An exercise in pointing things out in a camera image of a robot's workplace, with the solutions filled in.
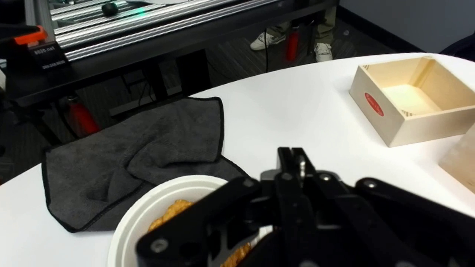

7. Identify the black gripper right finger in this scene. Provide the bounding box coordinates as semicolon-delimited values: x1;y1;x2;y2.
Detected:
306;173;475;267

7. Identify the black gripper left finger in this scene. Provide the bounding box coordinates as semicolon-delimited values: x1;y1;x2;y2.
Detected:
135;177;270;267

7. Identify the white bowl with snacks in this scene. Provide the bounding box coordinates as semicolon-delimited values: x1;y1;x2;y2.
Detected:
105;174;273;267

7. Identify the wooden shape sorter cube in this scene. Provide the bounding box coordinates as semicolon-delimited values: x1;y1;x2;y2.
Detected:
439;125;475;193

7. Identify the black cloth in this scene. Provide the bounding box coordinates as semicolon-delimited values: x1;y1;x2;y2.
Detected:
41;98;245;233

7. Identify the open wooden box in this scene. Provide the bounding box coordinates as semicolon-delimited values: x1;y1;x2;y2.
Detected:
349;57;475;147

